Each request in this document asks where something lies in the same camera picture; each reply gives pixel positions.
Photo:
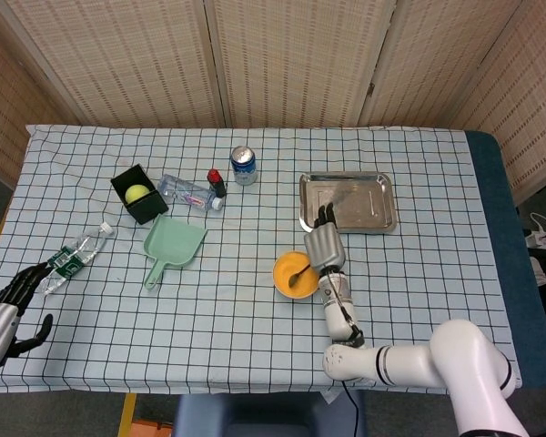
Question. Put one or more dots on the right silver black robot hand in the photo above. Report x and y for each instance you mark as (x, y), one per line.
(325, 248)

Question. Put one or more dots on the black spoon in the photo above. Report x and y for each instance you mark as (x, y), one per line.
(294, 278)

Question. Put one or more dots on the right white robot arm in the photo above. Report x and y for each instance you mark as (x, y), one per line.
(459, 355)

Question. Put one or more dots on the orange bowl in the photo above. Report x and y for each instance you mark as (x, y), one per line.
(297, 297)

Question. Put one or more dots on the stainless steel tray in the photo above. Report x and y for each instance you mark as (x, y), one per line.
(373, 200)

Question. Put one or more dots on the blue drink can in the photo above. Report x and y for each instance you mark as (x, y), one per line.
(243, 170)

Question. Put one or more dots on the blue checked tablecloth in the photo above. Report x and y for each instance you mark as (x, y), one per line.
(232, 318)

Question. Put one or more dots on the dark sauce bottle red cap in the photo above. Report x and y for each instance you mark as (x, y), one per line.
(217, 184)

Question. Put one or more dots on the clear bottle green label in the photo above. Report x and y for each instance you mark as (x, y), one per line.
(88, 243)

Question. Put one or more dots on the green plastic dustpan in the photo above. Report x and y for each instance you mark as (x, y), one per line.
(173, 243)

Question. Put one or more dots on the clear bottle pink label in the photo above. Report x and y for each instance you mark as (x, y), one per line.
(182, 191)

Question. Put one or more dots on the blue padded seat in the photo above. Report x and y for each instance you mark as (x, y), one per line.
(255, 414)

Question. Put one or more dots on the dark blue padded table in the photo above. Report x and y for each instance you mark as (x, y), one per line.
(505, 227)

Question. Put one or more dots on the black square box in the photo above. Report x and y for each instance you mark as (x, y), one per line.
(148, 210)

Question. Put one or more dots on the orange box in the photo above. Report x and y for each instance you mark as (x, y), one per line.
(150, 430)

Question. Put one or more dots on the woven folding screen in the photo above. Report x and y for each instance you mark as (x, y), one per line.
(277, 59)

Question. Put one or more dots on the yellow-green tennis ball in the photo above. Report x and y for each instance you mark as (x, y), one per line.
(136, 193)

